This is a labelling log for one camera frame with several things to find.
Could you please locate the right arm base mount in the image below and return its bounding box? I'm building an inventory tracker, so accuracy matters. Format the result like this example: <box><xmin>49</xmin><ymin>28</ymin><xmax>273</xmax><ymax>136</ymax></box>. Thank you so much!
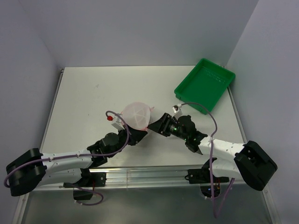
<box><xmin>185</xmin><ymin>168</ymin><xmax>229</xmax><ymax>198</ymax></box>

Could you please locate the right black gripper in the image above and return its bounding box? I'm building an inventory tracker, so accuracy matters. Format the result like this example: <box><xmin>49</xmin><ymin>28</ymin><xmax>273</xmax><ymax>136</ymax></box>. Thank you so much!
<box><xmin>147</xmin><ymin>112</ymin><xmax>188</xmax><ymax>140</ymax></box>

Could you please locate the green plastic tray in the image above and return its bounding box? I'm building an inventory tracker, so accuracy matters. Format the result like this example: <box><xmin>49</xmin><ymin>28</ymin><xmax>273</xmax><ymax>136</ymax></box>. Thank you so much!
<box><xmin>174</xmin><ymin>58</ymin><xmax>235</xmax><ymax>114</ymax></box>

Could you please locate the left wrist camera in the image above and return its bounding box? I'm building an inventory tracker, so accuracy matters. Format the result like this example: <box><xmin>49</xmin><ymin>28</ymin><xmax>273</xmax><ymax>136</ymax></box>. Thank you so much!
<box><xmin>106</xmin><ymin>114</ymin><xmax>125</xmax><ymax>131</ymax></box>

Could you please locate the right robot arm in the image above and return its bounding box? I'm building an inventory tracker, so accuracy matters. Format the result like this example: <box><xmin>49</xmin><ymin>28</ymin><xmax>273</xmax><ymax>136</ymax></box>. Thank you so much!
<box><xmin>148</xmin><ymin>113</ymin><xmax>278</xmax><ymax>191</ymax></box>

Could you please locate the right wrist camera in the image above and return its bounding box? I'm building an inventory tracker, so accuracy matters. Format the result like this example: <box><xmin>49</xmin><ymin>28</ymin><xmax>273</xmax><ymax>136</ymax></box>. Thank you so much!
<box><xmin>172</xmin><ymin>104</ymin><xmax>183</xmax><ymax>119</ymax></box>

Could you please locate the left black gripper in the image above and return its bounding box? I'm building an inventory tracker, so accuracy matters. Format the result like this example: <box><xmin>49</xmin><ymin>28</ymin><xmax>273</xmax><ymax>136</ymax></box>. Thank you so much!
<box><xmin>108</xmin><ymin>124</ymin><xmax>147</xmax><ymax>157</ymax></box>

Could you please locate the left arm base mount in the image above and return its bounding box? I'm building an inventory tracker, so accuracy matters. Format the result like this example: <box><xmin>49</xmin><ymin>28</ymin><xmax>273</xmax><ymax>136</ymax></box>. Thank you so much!
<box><xmin>63</xmin><ymin>172</ymin><xmax>106</xmax><ymax>206</ymax></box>

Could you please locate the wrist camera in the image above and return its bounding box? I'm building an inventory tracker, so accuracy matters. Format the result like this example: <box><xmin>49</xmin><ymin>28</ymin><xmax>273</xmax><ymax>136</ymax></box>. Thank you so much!
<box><xmin>106</xmin><ymin>114</ymin><xmax>125</xmax><ymax>131</ymax></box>
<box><xmin>172</xmin><ymin>104</ymin><xmax>183</xmax><ymax>119</ymax></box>

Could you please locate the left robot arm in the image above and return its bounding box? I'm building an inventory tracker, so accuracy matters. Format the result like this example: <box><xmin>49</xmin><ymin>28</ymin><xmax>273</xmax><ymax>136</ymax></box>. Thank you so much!
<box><xmin>4</xmin><ymin>128</ymin><xmax>147</xmax><ymax>196</ymax></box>

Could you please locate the aluminium mounting rail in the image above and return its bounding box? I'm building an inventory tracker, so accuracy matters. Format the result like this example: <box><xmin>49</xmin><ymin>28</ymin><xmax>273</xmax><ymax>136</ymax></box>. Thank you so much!
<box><xmin>35</xmin><ymin>164</ymin><xmax>248</xmax><ymax>191</ymax></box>

